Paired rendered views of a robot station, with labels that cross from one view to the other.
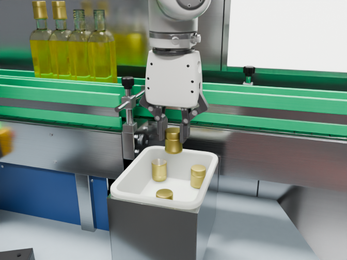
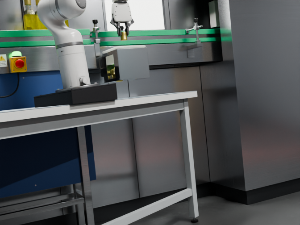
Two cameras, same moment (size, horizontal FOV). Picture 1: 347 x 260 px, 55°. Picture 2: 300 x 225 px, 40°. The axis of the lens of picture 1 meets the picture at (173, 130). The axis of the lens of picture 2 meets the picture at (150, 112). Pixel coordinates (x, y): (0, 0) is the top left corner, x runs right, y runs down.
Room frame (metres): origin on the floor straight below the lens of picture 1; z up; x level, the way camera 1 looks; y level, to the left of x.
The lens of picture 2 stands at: (-1.09, 1.46, 0.77)
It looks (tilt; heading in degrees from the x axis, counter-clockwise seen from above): 3 degrees down; 317
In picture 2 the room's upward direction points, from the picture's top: 6 degrees counter-clockwise
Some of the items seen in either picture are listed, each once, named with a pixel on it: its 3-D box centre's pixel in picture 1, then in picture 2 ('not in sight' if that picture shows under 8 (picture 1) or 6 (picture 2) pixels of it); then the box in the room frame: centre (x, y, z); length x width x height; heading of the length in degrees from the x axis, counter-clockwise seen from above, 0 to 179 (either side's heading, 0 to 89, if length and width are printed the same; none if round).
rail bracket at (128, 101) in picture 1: (132, 102); (94, 32); (0.74, 0.09, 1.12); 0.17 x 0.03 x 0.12; 164
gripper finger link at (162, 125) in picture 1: (157, 121); (117, 29); (0.62, 0.03, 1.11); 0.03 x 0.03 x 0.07; 72
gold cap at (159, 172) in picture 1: (159, 170); not in sight; (0.70, 0.03, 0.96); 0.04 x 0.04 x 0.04
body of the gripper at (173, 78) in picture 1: (173, 75); (121, 11); (0.61, 0.00, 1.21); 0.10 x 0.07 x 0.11; 72
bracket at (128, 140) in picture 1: (137, 138); (95, 51); (0.75, 0.09, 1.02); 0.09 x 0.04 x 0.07; 164
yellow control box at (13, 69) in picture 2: not in sight; (18, 65); (0.79, 0.52, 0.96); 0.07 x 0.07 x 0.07; 74
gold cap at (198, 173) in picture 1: (198, 176); not in sight; (0.67, -0.06, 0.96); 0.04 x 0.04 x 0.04
